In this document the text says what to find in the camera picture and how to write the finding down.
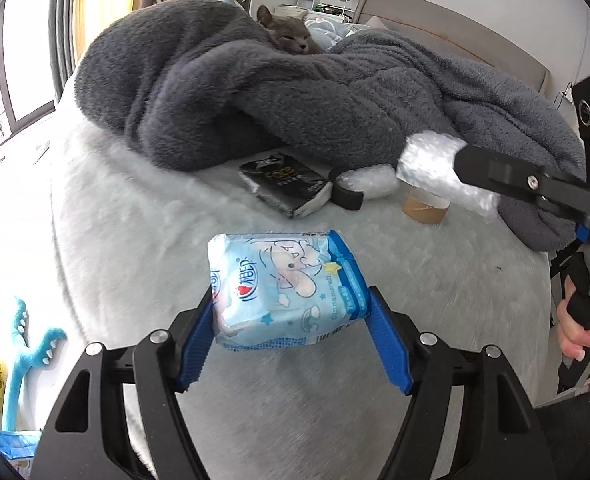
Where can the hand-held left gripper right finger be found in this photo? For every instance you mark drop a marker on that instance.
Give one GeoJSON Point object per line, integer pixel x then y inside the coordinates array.
{"type": "Point", "coordinates": [387, 345]}

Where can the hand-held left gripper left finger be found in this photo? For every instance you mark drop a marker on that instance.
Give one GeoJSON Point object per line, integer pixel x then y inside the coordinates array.
{"type": "Point", "coordinates": [197, 350]}

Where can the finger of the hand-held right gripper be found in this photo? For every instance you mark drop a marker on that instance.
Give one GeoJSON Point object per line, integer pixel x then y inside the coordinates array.
{"type": "Point", "coordinates": [500, 172]}

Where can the bubble wrap piece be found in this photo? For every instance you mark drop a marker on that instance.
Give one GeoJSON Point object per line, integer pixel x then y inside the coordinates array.
{"type": "Point", "coordinates": [425, 165]}

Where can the cardboard tape roll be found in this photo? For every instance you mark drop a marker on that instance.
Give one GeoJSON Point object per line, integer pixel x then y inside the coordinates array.
{"type": "Point", "coordinates": [422, 210]}

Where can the light blue tissue pack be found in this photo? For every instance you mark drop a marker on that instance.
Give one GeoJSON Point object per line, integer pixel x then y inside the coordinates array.
{"type": "Point", "coordinates": [275, 290]}

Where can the small bubble wrap roll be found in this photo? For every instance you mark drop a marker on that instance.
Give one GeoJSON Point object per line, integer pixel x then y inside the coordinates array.
{"type": "Point", "coordinates": [375, 182]}

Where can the black packet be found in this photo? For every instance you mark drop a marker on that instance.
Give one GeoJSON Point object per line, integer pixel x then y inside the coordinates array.
{"type": "Point", "coordinates": [280, 180]}

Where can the person's right hand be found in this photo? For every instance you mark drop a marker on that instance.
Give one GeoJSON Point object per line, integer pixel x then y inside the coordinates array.
{"type": "Point", "coordinates": [577, 340]}

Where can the grey bed mattress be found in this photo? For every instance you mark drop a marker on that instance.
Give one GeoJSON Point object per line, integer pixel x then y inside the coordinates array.
{"type": "Point", "coordinates": [150, 240]}

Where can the beige bed headboard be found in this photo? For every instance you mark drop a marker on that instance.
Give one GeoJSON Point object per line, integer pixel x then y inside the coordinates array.
{"type": "Point", "coordinates": [450, 25]}

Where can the blue plush dinosaur toy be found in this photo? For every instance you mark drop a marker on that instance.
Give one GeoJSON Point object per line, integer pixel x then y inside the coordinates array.
{"type": "Point", "coordinates": [20, 375]}

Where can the beige pillow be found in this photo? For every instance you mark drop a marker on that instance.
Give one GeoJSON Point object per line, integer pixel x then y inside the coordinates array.
{"type": "Point", "coordinates": [382, 22]}

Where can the blue flat packet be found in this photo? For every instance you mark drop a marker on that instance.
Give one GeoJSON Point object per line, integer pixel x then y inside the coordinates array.
{"type": "Point", "coordinates": [12, 442]}

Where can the dark cloth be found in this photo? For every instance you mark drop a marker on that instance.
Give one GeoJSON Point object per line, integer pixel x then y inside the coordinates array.
{"type": "Point", "coordinates": [575, 440]}

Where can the patterned light blue duvet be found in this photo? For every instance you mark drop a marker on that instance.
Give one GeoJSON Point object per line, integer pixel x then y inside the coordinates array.
{"type": "Point", "coordinates": [330, 30]}

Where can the grey cat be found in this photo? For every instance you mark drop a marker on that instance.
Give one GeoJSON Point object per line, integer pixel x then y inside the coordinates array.
{"type": "Point", "coordinates": [290, 35]}

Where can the white dresser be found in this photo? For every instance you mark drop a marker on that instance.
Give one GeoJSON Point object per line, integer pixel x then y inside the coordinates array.
{"type": "Point", "coordinates": [295, 10]}

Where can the dark grey fleece blanket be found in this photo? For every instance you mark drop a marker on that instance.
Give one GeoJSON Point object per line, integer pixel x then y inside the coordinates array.
{"type": "Point", "coordinates": [225, 85]}

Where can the glass balcony door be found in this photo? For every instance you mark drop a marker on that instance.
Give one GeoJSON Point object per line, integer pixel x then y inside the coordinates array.
{"type": "Point", "coordinates": [10, 110]}

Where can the grey curtain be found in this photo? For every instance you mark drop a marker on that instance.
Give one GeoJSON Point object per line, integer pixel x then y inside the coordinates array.
{"type": "Point", "coordinates": [62, 20]}

